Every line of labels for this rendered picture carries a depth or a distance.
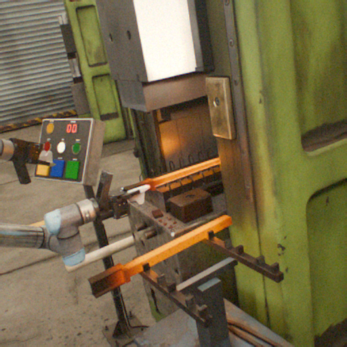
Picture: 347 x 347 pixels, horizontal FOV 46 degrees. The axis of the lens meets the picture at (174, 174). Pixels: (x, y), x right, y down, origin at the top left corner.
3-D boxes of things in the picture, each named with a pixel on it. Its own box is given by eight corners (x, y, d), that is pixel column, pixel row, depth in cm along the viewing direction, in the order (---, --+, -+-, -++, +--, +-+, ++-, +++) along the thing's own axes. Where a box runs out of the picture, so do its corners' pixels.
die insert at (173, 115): (171, 120, 140) (168, 104, 137) (161, 118, 146) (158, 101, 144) (241, 100, 152) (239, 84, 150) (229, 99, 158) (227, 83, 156)
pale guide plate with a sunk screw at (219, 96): (230, 139, 116) (223, 79, 110) (212, 135, 124) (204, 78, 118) (236, 137, 117) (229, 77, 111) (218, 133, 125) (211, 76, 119)
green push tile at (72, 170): (76, 179, 173) (79, 161, 174) (64, 178, 177) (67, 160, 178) (80, 180, 174) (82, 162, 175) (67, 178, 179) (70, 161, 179)
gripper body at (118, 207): (124, 207, 147) (92, 219, 141) (119, 185, 144) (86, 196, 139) (133, 214, 140) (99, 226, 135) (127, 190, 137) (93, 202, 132)
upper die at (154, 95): (146, 112, 130) (141, 81, 127) (122, 106, 147) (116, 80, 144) (251, 83, 148) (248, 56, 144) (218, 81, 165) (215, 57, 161)
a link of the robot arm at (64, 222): (47, 234, 135) (41, 210, 132) (79, 222, 140) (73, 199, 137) (53, 242, 128) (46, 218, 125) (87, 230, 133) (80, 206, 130)
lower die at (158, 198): (166, 213, 142) (162, 190, 139) (141, 197, 159) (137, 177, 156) (260, 175, 160) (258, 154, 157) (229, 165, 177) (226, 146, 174)
